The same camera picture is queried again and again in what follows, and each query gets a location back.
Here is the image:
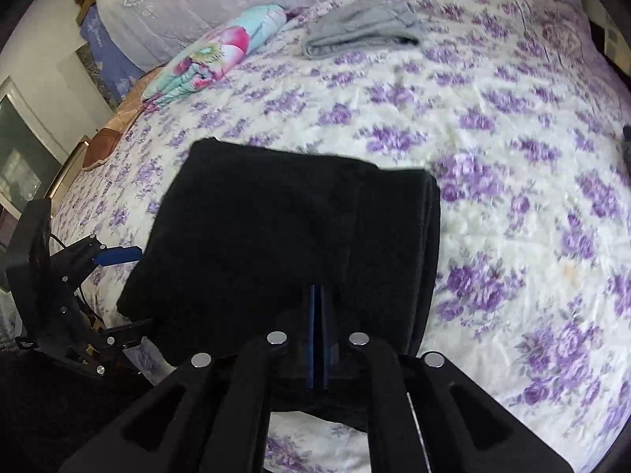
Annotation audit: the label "teal pink floral folded quilt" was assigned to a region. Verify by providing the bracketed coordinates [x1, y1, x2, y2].
[142, 4, 287, 108]

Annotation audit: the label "brown satin pillow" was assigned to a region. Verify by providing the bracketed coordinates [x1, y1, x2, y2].
[82, 67, 162, 172]

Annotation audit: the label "grey folded garment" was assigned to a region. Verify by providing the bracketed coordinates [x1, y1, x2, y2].
[302, 0, 425, 60]

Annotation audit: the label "black pants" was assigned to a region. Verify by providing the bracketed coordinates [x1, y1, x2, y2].
[117, 139, 441, 365]

